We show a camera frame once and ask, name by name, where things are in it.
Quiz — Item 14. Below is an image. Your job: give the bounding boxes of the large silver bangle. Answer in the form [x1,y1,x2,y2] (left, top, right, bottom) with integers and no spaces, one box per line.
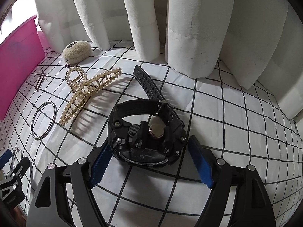
[30,101,57,140]

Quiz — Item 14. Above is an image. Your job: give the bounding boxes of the black digital wrist watch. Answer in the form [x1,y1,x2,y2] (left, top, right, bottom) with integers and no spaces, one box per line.
[108,66,186,167]

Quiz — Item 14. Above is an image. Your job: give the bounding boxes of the pearl hair claw clip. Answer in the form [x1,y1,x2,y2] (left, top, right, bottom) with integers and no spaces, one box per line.
[59,66,122,126]

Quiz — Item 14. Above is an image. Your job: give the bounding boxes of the white black grid tablecloth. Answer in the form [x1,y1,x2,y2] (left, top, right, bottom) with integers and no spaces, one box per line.
[1,40,302,226]

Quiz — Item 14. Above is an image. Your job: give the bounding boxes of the dark rectangular hair clip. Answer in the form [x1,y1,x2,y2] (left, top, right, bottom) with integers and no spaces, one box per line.
[35,70,49,91]

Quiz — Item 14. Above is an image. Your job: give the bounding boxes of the pink plastic storage bin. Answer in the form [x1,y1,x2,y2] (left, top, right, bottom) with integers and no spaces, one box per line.
[0,15,45,120]

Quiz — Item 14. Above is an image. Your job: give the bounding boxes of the beige fluffy pouch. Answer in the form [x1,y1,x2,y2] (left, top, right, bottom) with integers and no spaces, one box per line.
[62,40,92,65]

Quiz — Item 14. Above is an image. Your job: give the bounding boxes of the white curtain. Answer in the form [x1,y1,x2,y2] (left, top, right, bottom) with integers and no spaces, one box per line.
[35,0,302,118]

